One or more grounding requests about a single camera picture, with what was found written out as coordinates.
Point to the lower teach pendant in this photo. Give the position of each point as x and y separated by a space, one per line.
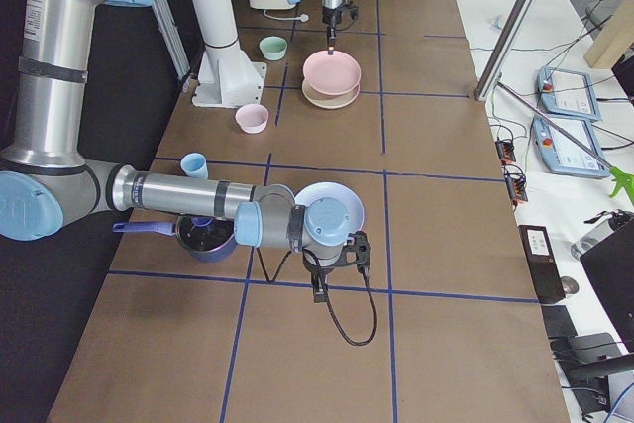
562 156

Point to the teach pendant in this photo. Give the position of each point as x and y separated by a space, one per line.
562 156
566 92

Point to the upper teach pendant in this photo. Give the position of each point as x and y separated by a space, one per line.
566 92

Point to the pink plate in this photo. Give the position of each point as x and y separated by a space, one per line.
332 74

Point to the wooden beam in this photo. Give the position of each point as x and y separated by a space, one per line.
614 40

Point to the aluminium frame post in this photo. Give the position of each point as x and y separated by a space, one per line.
502 49

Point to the lower orange black connector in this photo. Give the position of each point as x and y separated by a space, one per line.
516 187

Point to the orange black connector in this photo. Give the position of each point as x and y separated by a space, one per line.
516 187
505 150

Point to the dark blue saucepan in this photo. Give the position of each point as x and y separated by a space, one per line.
207 239

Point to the green bowl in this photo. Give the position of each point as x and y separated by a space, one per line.
273 48

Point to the black box with label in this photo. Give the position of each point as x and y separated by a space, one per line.
541 263

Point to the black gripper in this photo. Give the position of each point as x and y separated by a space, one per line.
330 15
317 267

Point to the upper orange black connector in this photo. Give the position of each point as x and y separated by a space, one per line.
505 150

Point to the cream plate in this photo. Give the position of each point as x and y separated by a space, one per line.
326 101

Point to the light blue cup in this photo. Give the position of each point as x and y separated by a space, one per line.
194 165

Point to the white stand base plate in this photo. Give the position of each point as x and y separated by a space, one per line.
228 79

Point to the light blue plate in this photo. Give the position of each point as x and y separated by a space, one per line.
338 191

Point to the pink bowl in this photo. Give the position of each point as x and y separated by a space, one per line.
252 118

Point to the green plastic clamp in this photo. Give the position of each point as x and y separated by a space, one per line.
622 181

